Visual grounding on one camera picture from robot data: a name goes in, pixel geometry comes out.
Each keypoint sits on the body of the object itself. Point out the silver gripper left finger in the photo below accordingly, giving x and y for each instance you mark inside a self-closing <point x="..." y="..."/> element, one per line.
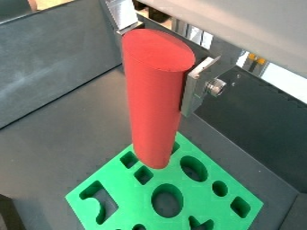
<point x="122" y="16"/>

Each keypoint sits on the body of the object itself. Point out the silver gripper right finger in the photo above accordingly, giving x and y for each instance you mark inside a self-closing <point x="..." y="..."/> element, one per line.
<point x="212" y="63"/>

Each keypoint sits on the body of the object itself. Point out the red oval cylinder peg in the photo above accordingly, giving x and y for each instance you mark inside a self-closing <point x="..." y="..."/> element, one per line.
<point x="156" y="61"/>

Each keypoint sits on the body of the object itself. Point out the dark object at corner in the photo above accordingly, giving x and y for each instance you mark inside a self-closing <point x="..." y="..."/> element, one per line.
<point x="9" y="218"/>

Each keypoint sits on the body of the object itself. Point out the green shape sorter board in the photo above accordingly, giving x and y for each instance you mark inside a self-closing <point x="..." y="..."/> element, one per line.
<point x="190" y="195"/>

